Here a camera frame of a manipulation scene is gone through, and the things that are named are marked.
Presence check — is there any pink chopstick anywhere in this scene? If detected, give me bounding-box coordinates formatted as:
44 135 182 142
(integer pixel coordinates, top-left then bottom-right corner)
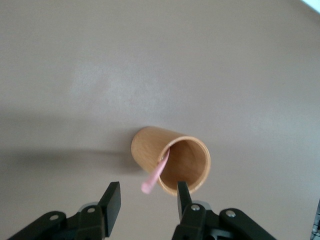
141 149 171 195

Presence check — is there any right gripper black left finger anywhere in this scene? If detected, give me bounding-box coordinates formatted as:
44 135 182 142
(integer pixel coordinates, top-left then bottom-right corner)
0 181 123 240

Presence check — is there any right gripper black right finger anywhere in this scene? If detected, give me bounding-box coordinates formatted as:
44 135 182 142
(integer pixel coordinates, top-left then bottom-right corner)
172 181 276 240

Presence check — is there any brown wooden cup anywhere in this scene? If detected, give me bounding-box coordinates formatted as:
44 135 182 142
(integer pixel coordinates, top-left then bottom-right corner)
131 126 212 199

